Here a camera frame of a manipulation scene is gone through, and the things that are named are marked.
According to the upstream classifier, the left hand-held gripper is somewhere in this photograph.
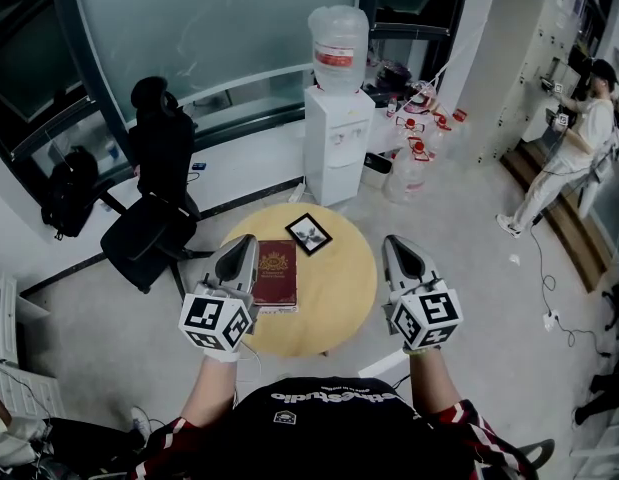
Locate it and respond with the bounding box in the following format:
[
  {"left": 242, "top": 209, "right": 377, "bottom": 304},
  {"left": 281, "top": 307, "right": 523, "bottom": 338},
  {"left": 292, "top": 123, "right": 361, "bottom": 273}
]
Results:
[{"left": 177, "top": 235, "right": 261, "bottom": 354}]

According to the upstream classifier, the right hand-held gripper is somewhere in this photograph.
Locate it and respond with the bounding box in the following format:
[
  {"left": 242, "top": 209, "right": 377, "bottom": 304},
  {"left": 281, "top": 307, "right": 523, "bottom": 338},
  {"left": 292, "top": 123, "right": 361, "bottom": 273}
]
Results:
[{"left": 381, "top": 235, "right": 464, "bottom": 352}]

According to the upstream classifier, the burgundy gold crest book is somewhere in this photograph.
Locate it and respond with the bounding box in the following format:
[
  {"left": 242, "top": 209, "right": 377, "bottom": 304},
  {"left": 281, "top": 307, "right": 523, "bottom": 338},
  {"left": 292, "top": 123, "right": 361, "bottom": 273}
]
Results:
[{"left": 252, "top": 239, "right": 299, "bottom": 308}]

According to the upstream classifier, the person's left forearm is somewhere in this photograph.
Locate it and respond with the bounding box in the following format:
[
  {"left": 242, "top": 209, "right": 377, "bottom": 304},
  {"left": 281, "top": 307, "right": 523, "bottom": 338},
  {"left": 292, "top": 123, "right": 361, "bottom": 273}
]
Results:
[{"left": 181, "top": 352, "right": 241, "bottom": 428}]

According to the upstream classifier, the person's right forearm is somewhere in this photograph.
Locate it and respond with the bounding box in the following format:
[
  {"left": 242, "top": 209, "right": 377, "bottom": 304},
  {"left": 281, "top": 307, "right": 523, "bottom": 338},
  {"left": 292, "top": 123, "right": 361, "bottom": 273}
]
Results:
[{"left": 407, "top": 347, "right": 466, "bottom": 420}]

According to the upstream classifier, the round wooden table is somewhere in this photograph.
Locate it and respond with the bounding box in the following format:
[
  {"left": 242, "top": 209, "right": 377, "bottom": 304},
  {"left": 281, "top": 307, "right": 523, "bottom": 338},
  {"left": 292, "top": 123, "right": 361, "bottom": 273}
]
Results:
[{"left": 219, "top": 204, "right": 379, "bottom": 359}]

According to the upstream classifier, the white wristband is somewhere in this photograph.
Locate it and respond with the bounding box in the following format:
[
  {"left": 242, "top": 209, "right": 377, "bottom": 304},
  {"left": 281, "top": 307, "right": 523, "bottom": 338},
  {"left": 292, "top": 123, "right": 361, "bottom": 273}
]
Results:
[{"left": 203, "top": 350, "right": 241, "bottom": 366}]

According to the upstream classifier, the black office chair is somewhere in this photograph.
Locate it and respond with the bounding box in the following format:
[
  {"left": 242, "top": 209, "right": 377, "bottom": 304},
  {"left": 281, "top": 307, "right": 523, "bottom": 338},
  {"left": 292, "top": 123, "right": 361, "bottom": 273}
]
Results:
[{"left": 99, "top": 75, "right": 215, "bottom": 297}]

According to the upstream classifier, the white paper sheet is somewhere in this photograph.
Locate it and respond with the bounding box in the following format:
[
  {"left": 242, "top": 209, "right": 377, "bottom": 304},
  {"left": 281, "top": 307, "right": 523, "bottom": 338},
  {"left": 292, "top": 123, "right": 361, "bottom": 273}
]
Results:
[{"left": 358, "top": 352, "right": 411, "bottom": 377}]

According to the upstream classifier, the white bin black lid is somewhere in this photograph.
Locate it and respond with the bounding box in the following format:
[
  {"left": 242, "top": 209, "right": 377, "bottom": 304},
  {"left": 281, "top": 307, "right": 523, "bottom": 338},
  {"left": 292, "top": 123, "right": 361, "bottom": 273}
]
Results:
[{"left": 362, "top": 151, "right": 394, "bottom": 187}]

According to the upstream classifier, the white water dispenser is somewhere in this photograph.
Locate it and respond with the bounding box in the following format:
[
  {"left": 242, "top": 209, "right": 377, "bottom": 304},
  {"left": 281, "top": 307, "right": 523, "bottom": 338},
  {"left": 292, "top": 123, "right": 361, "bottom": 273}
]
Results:
[{"left": 303, "top": 85, "right": 375, "bottom": 208}]

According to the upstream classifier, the wooden step platform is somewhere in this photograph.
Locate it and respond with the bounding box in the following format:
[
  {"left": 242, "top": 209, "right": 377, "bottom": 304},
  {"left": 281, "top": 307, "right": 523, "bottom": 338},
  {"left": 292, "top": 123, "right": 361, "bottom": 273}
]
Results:
[{"left": 498, "top": 140, "right": 615, "bottom": 294}]

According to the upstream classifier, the person's black red jersey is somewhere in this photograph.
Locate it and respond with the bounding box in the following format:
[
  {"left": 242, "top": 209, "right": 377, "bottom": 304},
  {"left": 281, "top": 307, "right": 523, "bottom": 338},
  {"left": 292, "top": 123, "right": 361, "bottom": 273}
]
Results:
[{"left": 133, "top": 375, "right": 540, "bottom": 480}]

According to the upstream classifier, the black backpack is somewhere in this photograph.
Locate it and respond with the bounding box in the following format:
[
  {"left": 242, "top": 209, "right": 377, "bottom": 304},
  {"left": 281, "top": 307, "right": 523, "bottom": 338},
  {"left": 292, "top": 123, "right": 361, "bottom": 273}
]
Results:
[{"left": 41, "top": 145, "right": 115, "bottom": 242}]

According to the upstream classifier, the grey chair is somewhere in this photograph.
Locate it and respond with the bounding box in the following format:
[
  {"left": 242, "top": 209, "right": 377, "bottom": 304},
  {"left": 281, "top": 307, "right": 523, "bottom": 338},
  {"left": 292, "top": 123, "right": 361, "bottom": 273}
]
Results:
[{"left": 518, "top": 437, "right": 556, "bottom": 475}]

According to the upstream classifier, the white drawer cabinet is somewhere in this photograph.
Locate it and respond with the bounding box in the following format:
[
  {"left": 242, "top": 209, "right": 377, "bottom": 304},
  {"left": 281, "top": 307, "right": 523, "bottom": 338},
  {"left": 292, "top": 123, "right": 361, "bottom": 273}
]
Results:
[{"left": 0, "top": 275, "right": 65, "bottom": 419}]

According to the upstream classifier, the large clear water bottle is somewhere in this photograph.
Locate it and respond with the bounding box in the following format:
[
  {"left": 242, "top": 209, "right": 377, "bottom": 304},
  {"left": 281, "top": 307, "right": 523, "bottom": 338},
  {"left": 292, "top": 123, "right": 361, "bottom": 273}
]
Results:
[{"left": 307, "top": 3, "right": 369, "bottom": 94}]

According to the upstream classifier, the white locker cabinet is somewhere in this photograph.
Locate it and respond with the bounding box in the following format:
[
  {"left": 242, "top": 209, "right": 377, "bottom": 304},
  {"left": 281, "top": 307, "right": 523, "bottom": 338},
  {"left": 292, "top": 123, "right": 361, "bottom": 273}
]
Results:
[{"left": 441, "top": 0, "right": 590, "bottom": 164}]

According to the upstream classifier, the frosted glass whiteboard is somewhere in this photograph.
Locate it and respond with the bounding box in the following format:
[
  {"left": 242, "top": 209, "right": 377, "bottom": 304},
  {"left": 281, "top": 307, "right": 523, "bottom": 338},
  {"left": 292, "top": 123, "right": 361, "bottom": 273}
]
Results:
[{"left": 71, "top": 0, "right": 363, "bottom": 132}]

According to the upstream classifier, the white metal rack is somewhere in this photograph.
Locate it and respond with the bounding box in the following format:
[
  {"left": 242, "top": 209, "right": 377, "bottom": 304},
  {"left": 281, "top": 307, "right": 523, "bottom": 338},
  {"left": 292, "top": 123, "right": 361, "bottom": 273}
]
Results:
[{"left": 571, "top": 402, "right": 619, "bottom": 480}]

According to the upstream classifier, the black picture frame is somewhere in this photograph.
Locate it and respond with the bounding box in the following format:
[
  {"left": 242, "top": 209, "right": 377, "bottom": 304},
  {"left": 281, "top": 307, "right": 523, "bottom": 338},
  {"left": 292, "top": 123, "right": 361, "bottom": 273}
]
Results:
[{"left": 284, "top": 212, "right": 334, "bottom": 257}]

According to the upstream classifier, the black floor cable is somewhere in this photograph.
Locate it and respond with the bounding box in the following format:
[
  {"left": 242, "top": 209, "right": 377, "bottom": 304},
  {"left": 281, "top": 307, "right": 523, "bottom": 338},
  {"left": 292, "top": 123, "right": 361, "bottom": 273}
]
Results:
[{"left": 530, "top": 222, "right": 616, "bottom": 358}]

